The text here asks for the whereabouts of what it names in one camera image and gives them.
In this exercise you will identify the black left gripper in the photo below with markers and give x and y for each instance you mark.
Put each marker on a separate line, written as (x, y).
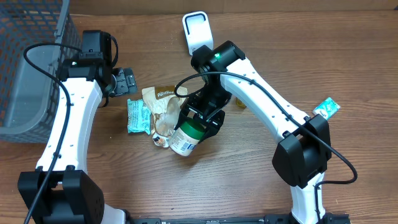
(124, 83)

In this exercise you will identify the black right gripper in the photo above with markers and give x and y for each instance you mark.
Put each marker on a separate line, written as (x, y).
(215, 121)

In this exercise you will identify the green lid white jar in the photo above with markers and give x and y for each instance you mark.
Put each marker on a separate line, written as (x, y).
(186, 137)

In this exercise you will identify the teal wet wipes pack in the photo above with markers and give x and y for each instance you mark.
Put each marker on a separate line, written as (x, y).
(139, 117)

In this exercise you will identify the brown Pantree snack bag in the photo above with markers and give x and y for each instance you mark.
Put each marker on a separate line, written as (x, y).
(165, 108)

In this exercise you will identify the yellow oil bottle silver cap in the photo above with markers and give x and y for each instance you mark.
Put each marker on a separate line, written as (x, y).
(240, 104)

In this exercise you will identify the small teal tissue pack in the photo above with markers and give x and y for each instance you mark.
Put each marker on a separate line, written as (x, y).
(327, 108)

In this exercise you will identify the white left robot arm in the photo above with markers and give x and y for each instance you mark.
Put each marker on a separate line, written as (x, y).
(59, 190)

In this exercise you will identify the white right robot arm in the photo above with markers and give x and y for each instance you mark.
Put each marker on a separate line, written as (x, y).
(303, 142)

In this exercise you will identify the white barcode scanner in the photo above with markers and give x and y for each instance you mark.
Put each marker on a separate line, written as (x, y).
(197, 31)

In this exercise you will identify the dark grey plastic basket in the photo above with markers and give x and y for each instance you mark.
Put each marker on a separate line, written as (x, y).
(44, 32)

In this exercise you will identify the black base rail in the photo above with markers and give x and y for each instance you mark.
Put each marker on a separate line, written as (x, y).
(267, 219)

